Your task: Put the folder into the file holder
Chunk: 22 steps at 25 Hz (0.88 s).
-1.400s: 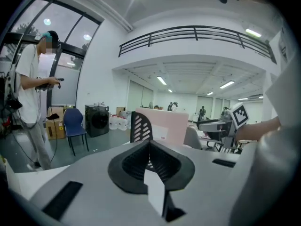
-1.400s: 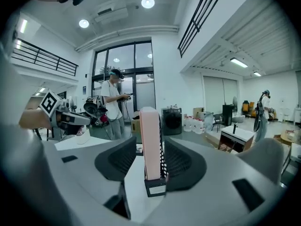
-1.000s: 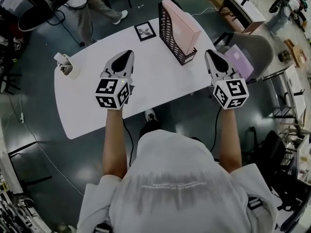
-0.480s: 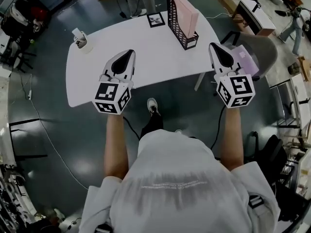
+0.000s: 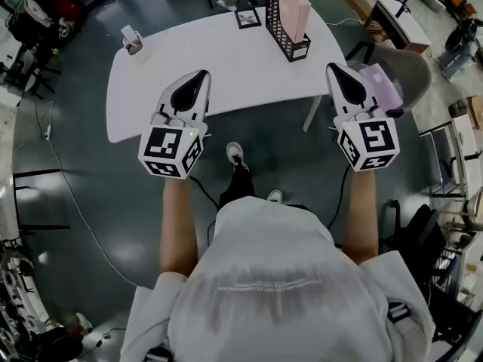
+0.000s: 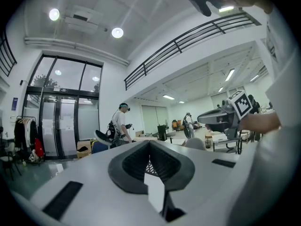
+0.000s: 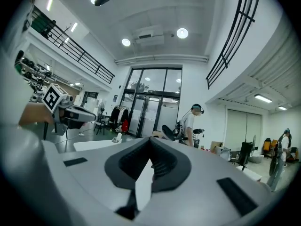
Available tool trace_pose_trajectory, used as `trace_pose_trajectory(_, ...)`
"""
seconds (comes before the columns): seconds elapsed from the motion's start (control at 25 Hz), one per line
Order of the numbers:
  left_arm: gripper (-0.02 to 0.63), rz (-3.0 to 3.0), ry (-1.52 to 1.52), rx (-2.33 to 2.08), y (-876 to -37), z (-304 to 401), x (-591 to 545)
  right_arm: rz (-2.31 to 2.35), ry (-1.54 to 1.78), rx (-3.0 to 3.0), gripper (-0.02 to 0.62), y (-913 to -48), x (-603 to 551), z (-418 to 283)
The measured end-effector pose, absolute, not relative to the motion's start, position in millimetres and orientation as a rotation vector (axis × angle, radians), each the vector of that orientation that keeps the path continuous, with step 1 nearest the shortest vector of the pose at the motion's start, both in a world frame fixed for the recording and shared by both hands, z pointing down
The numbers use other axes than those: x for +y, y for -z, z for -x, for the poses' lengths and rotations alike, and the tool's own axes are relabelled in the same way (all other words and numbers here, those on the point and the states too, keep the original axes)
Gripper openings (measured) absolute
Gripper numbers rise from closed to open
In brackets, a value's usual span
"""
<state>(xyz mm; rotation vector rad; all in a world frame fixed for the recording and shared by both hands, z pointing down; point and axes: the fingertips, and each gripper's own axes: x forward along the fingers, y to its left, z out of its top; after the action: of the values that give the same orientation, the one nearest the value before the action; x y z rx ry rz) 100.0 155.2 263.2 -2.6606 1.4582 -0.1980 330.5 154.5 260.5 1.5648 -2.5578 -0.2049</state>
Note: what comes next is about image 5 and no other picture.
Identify white black-framed table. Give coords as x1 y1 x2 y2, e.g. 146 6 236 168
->
418 115 483 200

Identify person's white shirt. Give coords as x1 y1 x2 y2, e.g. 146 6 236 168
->
120 196 438 362

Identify person's left white shoe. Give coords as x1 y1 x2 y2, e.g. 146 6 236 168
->
226 141 251 173

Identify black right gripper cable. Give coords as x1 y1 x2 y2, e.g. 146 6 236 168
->
326 164 352 231

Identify black mesh file rack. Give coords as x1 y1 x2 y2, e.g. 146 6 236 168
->
264 0 312 63

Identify red bag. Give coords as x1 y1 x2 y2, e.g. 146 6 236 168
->
55 0 82 20

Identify person's left forearm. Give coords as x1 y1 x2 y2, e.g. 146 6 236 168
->
158 177 199 279

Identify person's right forearm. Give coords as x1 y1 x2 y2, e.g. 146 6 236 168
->
341 167 380 265

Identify white floor cable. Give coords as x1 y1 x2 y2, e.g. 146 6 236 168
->
33 100 139 289

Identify white table leg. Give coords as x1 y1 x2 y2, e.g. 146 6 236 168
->
303 95 324 133

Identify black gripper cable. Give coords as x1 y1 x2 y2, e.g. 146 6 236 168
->
326 164 352 231
188 175 220 247

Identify black office chair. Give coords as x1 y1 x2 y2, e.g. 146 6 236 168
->
380 200 447 275

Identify black harness buckle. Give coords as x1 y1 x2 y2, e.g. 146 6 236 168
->
386 302 413 324
143 345 173 362

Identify white-topped brown cabinet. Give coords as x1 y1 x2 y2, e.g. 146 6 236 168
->
365 0 432 54

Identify pink paper folder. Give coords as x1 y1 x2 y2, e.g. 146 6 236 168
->
269 0 312 44

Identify person's black trousers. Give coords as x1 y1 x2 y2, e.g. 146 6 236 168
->
218 166 256 209

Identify black picture frame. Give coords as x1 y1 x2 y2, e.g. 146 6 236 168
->
233 7 263 30

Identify white paper strip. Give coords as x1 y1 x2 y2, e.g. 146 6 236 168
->
120 24 142 43

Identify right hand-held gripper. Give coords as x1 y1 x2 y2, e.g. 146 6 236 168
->
326 62 401 173

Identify black-framed side table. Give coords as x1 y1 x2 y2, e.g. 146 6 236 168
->
13 167 72 232

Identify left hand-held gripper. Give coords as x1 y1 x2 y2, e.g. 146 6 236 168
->
137 69 213 181

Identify grey chair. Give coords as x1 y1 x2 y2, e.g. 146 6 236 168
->
345 40 433 118

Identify purple document case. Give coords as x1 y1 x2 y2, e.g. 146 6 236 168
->
358 63 405 115

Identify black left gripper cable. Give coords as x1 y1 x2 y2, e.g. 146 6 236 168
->
188 175 220 247

